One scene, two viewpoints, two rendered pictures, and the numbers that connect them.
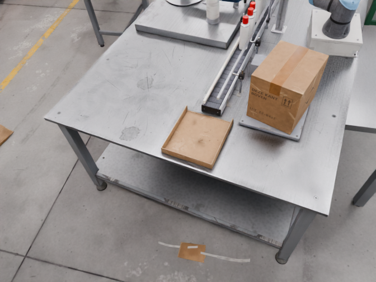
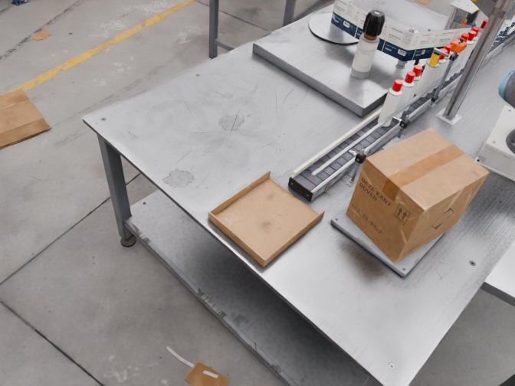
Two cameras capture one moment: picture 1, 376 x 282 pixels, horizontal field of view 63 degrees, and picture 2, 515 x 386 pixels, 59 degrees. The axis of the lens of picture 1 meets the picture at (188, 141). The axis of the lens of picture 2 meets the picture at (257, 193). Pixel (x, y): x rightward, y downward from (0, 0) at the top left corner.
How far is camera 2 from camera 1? 0.18 m
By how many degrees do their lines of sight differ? 8
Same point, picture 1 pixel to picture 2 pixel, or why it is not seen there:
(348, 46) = not seen: outside the picture
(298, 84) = (424, 194)
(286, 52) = (431, 146)
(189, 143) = (250, 221)
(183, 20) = (319, 60)
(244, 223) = (293, 369)
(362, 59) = not seen: outside the picture
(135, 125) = (191, 170)
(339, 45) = not seen: outside the picture
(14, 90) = (77, 77)
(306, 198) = (378, 361)
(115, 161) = (157, 214)
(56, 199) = (63, 234)
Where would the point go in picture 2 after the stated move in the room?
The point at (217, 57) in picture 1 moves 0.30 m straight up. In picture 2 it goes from (343, 124) to (361, 62)
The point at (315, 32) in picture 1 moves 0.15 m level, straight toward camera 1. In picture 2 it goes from (495, 137) to (479, 155)
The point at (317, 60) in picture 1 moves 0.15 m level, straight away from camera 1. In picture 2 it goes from (469, 172) to (491, 150)
